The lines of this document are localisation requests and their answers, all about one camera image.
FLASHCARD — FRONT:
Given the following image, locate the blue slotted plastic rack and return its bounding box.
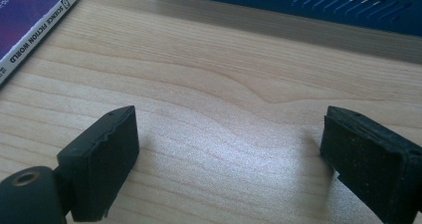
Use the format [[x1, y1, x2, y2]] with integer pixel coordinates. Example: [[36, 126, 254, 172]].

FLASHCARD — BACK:
[[151, 0, 422, 38]]

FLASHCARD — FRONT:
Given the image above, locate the purple book with white spine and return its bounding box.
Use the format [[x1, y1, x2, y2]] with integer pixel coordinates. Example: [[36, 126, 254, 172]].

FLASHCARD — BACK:
[[0, 0, 81, 86]]

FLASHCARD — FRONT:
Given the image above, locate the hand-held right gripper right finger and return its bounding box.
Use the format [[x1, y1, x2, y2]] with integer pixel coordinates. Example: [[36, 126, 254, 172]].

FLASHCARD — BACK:
[[319, 105, 422, 224]]

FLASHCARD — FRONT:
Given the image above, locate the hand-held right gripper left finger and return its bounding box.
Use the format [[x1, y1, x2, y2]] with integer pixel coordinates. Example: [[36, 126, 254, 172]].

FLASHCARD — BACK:
[[53, 105, 140, 223]]

